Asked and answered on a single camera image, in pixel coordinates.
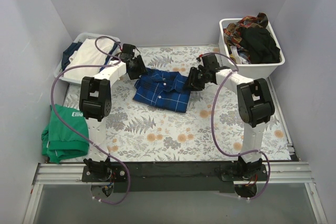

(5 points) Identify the blue plaid long sleeve shirt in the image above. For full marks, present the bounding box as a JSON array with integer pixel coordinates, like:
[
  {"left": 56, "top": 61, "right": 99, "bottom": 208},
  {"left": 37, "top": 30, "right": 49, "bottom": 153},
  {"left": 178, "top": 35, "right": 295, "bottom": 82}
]
[{"left": 133, "top": 68, "right": 191, "bottom": 113}]

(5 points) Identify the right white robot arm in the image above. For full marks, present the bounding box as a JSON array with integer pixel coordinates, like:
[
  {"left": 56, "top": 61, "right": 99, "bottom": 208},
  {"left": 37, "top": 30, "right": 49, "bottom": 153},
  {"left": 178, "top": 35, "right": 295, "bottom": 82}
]
[{"left": 184, "top": 52, "right": 275, "bottom": 181}]

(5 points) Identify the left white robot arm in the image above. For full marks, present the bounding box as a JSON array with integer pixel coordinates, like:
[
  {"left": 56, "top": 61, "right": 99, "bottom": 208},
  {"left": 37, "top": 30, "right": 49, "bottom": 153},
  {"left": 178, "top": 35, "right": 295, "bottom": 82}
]
[{"left": 79, "top": 44, "right": 146, "bottom": 182}]

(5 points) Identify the white crumpled garment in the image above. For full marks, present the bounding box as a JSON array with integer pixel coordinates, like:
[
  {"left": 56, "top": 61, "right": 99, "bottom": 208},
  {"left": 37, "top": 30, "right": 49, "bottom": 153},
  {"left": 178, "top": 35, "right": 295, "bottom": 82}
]
[{"left": 230, "top": 46, "right": 250, "bottom": 65}]

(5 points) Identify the brown plaid crumpled shirt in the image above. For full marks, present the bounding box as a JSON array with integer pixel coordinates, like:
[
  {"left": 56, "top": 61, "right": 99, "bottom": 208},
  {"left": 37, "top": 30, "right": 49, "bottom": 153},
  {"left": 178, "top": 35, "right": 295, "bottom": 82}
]
[{"left": 223, "top": 13, "right": 268, "bottom": 51}]

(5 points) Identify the folded white shirt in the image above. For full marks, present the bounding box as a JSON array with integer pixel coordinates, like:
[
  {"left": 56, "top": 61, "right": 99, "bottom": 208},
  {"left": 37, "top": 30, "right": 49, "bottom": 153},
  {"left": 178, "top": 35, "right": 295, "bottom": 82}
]
[{"left": 64, "top": 38, "right": 115, "bottom": 81}]

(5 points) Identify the white plastic bin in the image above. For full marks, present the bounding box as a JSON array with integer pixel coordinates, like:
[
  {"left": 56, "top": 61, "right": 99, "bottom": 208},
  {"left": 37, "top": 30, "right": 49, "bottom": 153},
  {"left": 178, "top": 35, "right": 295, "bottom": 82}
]
[{"left": 218, "top": 18, "right": 285, "bottom": 79}]

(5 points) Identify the floral patterned table mat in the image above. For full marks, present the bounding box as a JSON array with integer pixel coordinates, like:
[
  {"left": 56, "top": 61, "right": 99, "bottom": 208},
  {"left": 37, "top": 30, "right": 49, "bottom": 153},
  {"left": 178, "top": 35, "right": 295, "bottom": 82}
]
[{"left": 64, "top": 46, "right": 292, "bottom": 162}]

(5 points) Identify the black crumpled shirt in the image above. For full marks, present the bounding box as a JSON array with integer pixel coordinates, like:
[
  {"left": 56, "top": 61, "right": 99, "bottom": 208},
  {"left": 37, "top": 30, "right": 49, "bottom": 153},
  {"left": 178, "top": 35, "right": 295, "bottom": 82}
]
[{"left": 239, "top": 27, "right": 280, "bottom": 64}]

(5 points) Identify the folded navy shirt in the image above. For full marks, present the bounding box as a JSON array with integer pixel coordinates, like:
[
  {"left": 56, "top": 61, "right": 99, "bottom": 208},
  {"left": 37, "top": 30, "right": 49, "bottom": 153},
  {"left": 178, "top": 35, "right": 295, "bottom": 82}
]
[{"left": 61, "top": 42, "right": 110, "bottom": 82}]

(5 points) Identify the white slotted laundry basket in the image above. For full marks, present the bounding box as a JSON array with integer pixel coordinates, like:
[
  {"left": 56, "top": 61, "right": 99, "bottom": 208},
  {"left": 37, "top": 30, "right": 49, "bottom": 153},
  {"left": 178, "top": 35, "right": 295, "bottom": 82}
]
[{"left": 54, "top": 33, "right": 126, "bottom": 85}]

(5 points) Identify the folded green shirt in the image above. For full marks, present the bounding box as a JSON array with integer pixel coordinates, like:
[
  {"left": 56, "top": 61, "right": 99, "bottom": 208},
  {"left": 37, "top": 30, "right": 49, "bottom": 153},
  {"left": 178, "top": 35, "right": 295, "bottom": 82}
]
[{"left": 41, "top": 104, "right": 89, "bottom": 163}]

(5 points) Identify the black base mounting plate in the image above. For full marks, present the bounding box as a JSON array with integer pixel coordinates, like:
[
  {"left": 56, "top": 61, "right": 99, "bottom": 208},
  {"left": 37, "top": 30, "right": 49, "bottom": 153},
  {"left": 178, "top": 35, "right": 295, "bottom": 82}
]
[{"left": 81, "top": 159, "right": 267, "bottom": 193}]

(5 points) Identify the aluminium rail frame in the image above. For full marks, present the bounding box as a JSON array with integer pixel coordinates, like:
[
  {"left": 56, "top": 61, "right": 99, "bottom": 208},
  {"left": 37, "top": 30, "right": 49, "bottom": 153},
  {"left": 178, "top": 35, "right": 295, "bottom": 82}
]
[{"left": 22, "top": 77, "right": 329, "bottom": 224}]

